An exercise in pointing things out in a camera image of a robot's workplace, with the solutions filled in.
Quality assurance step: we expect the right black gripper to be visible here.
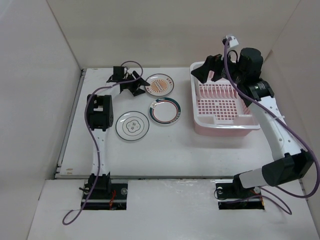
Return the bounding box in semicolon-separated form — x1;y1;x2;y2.
190;48;246;85

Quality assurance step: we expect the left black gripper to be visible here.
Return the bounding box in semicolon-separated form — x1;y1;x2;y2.
122;72;149;96

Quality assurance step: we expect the orange sunburst plate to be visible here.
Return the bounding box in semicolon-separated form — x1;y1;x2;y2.
145;73;175;97

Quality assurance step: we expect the green red rimmed plate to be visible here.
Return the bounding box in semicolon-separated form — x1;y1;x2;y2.
148;97;182;126

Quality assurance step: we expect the white plate flower outline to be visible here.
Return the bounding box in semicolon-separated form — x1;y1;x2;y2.
115;111;150;142

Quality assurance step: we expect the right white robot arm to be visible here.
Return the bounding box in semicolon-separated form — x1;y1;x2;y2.
190;47;318;199

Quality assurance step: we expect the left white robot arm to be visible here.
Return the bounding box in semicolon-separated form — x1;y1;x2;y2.
84;61;150;199

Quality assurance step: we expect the pink dish rack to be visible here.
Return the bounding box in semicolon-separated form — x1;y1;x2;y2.
190;75;261;137

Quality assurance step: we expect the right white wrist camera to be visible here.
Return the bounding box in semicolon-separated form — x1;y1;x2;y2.
222;35;239;49

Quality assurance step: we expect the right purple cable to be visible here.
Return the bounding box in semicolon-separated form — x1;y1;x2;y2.
223;39;320;216

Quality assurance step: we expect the purple cable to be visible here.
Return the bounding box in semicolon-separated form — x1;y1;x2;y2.
61;60;144;227
223;39;320;216

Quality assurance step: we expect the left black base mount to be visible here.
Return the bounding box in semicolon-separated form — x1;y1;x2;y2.
84;182;128;211

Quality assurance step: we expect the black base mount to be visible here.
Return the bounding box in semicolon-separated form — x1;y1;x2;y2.
84;182;128;211
214;179;265;210

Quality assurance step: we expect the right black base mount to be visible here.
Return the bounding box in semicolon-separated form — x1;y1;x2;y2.
214;179;265;210

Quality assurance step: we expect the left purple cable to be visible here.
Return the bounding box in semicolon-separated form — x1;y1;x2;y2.
61;60;144;227

